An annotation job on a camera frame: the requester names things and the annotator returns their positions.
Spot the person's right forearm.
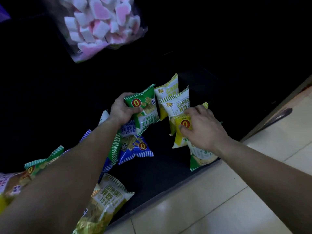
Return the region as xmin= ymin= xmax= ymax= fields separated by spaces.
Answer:
xmin=215 ymin=138 xmax=312 ymax=234

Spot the pile of snack packets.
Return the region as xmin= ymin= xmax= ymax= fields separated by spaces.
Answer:
xmin=0 ymin=129 xmax=135 ymax=234

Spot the pink white marshmallow bag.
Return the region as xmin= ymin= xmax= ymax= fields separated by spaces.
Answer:
xmin=52 ymin=0 xmax=149 ymax=64

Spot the black shelf display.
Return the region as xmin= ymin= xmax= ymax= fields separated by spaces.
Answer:
xmin=0 ymin=0 xmax=312 ymax=234

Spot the person's left hand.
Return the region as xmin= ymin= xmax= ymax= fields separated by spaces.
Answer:
xmin=107 ymin=92 xmax=144 ymax=127

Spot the person's left forearm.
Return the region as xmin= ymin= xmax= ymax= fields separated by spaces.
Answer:
xmin=0 ymin=117 xmax=122 ymax=234

